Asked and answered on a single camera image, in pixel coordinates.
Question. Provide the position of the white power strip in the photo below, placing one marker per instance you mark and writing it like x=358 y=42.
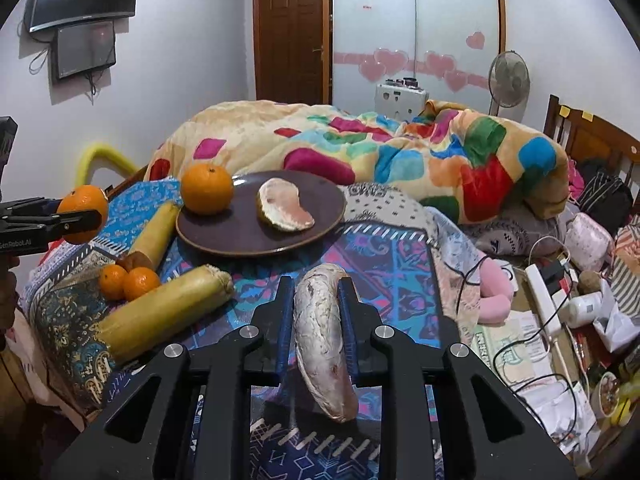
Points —
x=542 y=300

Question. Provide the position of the white box appliance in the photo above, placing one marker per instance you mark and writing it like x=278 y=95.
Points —
x=400 y=101

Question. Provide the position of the pink quilted bag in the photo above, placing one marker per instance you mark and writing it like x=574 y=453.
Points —
x=589 y=240

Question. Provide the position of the standing electric fan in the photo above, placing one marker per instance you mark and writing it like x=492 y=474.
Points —
x=509 y=79

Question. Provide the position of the striped bag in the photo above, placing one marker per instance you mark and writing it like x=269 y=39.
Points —
x=627 y=265

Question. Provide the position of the small brown fruit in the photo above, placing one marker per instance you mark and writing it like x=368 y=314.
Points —
x=134 y=260

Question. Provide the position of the small wall-mounted monitor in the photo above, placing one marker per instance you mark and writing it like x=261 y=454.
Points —
x=84 y=51

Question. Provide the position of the frosted sliding wardrobe with hearts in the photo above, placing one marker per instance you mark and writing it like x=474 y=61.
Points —
x=420 y=25

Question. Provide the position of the colourful patchwork blanket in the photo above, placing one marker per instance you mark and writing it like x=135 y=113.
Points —
x=400 y=150

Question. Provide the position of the large orange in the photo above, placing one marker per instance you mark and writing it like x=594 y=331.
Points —
x=82 y=200
x=207 y=189

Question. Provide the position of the yellow foam tube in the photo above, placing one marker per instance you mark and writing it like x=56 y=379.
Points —
x=100 y=152

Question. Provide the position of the blue patterned bedspread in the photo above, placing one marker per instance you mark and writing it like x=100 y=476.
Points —
x=400 y=280

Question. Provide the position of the brown wooden door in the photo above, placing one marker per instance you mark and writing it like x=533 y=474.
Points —
x=292 y=35

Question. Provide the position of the brown round plate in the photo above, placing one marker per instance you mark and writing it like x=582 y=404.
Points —
x=235 y=235

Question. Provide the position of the yellow bananas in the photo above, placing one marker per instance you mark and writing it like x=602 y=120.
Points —
x=627 y=405

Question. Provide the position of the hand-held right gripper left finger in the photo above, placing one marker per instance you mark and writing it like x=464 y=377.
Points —
x=285 y=325

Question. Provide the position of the white plastic bottle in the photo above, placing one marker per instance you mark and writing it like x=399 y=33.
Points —
x=586 y=310

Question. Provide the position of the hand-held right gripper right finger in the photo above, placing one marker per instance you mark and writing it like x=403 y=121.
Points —
x=346 y=325

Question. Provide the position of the small tangerine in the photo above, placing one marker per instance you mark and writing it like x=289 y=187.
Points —
x=113 y=281
x=141 y=283

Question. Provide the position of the black backpack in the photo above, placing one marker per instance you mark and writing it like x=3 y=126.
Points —
x=605 y=195

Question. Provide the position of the small bowl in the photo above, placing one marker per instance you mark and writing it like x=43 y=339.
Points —
x=605 y=395

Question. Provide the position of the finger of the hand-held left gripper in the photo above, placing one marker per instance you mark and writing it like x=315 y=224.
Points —
x=40 y=205
x=70 y=222

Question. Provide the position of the brown wooden headboard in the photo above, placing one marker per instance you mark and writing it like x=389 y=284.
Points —
x=590 y=135

